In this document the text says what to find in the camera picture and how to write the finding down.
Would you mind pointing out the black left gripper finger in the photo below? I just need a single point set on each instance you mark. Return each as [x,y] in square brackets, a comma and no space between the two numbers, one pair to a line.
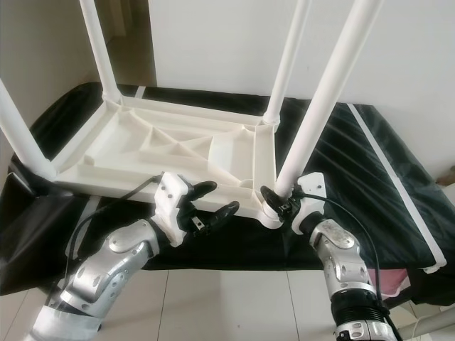
[202,188]
[224,213]

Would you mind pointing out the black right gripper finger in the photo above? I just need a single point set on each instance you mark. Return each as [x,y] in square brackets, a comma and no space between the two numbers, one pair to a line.
[271,198]

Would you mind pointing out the white round floor base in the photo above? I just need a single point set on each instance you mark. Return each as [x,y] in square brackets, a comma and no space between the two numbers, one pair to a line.
[434,323]

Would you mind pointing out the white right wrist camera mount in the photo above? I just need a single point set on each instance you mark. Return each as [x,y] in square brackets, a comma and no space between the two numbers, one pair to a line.
[313,190]

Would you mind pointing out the black metal table leg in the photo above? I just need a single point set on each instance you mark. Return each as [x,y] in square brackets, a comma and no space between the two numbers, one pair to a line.
[434,288]

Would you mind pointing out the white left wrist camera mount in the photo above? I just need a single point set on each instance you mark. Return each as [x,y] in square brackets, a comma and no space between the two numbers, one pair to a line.
[174,192]

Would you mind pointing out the white plastic table leg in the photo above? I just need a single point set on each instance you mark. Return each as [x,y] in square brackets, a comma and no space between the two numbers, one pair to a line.
[25,142]
[284,64]
[99,42]
[327,99]

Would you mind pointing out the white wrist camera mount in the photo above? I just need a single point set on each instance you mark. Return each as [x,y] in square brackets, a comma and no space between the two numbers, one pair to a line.
[313,190]
[174,192]

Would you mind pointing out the white plastic table top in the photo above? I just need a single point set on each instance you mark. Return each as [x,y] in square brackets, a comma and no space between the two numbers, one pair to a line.
[121,153]

